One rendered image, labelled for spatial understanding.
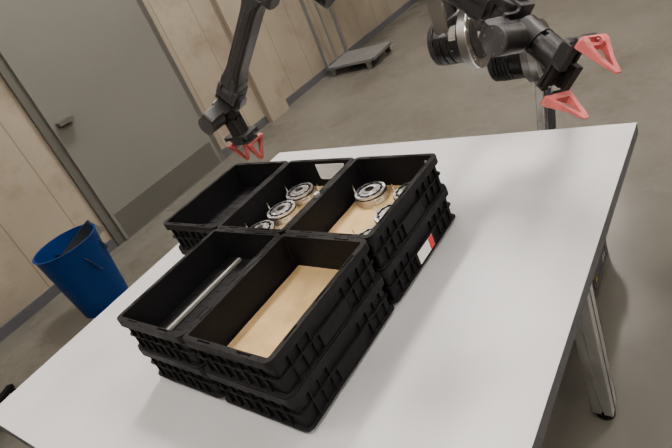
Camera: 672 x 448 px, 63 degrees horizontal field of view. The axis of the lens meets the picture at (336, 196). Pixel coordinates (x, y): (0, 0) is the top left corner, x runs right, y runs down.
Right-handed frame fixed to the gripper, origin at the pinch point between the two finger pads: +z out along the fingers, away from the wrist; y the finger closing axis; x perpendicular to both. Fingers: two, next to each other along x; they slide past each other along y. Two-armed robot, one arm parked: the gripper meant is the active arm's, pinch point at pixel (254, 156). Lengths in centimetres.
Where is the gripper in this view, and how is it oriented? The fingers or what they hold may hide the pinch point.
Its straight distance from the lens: 174.4
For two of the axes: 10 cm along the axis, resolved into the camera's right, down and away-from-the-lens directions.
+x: 5.2, -6.1, 6.0
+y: 7.6, 0.0, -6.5
